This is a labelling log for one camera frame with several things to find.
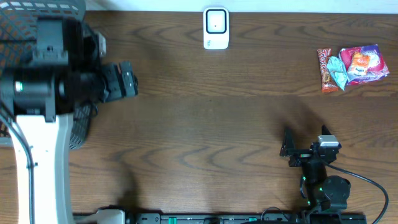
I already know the orange-red snack bar wrapper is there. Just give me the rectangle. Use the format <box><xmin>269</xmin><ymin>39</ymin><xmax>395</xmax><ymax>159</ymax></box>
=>
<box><xmin>317</xmin><ymin>48</ymin><xmax>338</xmax><ymax>93</ymax></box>

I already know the teal snack packet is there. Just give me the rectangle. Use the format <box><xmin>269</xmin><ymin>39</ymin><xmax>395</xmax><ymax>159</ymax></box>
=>
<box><xmin>327</xmin><ymin>56</ymin><xmax>348</xmax><ymax>90</ymax></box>

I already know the small orange snack packet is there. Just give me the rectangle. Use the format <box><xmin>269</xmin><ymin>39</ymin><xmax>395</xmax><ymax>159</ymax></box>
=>
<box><xmin>347</xmin><ymin>52</ymin><xmax>371</xmax><ymax>76</ymax></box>

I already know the purple snack packet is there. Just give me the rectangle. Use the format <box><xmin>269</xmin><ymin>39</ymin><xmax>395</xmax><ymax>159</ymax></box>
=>
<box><xmin>338</xmin><ymin>44</ymin><xmax>389</xmax><ymax>85</ymax></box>

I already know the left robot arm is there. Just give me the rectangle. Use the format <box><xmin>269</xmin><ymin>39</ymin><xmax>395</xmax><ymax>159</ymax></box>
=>
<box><xmin>1</xmin><ymin>16</ymin><xmax>138</xmax><ymax>223</ymax></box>

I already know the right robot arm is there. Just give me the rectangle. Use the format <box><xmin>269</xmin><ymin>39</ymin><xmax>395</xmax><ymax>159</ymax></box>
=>
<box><xmin>280</xmin><ymin>125</ymin><xmax>351</xmax><ymax>223</ymax></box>

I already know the white barcode scanner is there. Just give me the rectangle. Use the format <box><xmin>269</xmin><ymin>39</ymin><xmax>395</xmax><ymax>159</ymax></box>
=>
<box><xmin>203</xmin><ymin>7</ymin><xmax>229</xmax><ymax>50</ymax></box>

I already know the dark grey plastic mesh basket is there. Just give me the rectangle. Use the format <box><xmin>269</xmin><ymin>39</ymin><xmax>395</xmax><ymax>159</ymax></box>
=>
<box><xmin>1</xmin><ymin>0</ymin><xmax>98</xmax><ymax>150</ymax></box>

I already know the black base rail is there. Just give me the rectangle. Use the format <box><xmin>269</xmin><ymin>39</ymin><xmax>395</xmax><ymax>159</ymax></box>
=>
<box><xmin>73</xmin><ymin>212</ymin><xmax>368</xmax><ymax>224</ymax></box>

